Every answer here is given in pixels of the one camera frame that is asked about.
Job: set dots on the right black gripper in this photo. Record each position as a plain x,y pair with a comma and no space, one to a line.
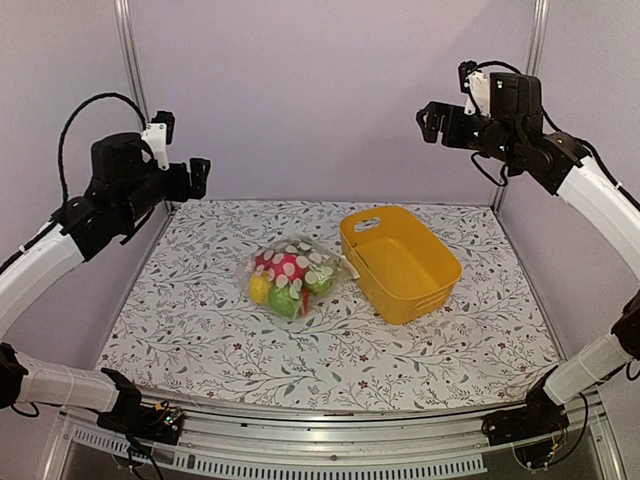
435,111

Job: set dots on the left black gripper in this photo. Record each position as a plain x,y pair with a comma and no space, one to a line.
182,190

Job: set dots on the red toy apple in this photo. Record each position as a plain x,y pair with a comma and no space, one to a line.
295,266

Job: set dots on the yellow toy lemon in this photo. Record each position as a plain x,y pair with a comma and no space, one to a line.
258,289

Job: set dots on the clear zip top bag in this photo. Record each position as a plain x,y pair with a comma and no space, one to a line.
317,255

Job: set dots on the green toy lime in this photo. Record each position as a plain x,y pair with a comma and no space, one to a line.
282,303

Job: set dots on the orange toy carrot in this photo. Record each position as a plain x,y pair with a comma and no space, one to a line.
304,307

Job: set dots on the small green toy vegetable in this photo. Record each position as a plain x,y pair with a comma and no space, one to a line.
319,280

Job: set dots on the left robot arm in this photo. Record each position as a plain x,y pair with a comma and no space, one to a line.
70,238

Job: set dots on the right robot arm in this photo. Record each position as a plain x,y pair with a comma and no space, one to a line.
576,175

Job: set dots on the yellow plastic basket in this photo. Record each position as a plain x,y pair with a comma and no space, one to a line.
405,270

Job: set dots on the floral tablecloth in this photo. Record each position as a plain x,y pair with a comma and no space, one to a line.
187,325

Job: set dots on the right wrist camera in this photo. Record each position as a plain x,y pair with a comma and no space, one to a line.
476,86

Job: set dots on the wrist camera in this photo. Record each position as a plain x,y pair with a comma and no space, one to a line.
476,86
157,136

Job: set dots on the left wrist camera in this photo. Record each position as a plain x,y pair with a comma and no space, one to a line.
157,136

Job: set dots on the left aluminium frame post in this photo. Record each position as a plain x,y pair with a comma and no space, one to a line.
125,30

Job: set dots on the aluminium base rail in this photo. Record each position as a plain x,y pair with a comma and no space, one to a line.
230,440

